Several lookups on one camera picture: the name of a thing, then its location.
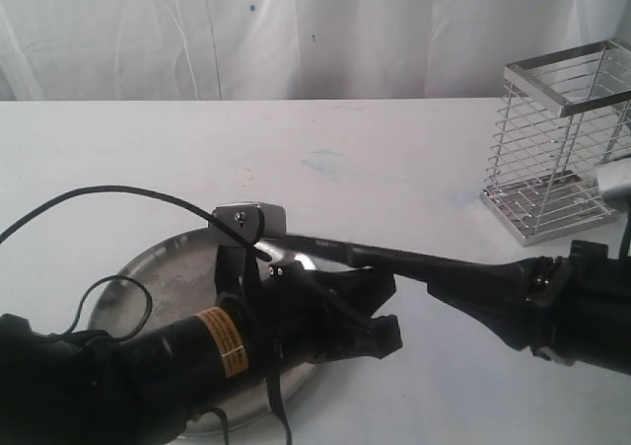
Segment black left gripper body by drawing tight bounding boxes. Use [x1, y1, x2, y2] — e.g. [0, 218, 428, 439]
[216, 243, 340, 381]

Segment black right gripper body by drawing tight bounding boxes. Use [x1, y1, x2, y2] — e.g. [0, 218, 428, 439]
[523, 240, 630, 366]

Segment black knife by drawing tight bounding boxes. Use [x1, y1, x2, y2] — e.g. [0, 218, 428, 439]
[287, 233, 528, 288]

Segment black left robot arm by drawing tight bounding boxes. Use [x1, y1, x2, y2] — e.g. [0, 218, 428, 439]
[1, 247, 402, 444]

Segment round stainless steel plate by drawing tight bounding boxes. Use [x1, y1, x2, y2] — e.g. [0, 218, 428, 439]
[88, 229, 317, 444]

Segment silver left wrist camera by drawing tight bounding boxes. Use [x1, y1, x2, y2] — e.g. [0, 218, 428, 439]
[211, 201, 287, 244]

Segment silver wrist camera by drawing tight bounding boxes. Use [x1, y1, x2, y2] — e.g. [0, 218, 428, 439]
[596, 158, 631, 210]
[211, 201, 287, 244]

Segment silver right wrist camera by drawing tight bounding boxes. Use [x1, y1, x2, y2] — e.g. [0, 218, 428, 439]
[596, 158, 631, 210]

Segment black left camera cable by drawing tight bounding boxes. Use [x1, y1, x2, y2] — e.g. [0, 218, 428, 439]
[0, 185, 366, 445]

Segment chrome wire utensil holder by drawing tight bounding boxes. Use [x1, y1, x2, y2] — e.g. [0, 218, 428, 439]
[480, 38, 630, 246]

